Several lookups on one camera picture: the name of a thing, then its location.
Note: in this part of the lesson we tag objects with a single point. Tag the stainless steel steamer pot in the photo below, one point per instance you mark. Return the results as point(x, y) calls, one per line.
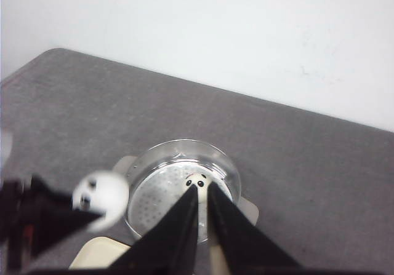
point(156, 176)

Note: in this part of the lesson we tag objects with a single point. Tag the cream rectangular tray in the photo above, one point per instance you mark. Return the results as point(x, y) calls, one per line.
point(101, 252)

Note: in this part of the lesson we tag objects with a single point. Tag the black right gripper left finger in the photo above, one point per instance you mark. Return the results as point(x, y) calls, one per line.
point(171, 244)

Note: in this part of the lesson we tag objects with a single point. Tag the panda bun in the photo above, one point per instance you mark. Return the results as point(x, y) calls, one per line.
point(201, 181)
point(104, 192)

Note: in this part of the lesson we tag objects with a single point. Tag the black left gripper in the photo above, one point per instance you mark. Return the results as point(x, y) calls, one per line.
point(56, 219)

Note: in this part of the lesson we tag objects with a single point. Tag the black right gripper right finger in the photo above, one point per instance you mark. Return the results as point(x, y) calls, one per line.
point(244, 246)

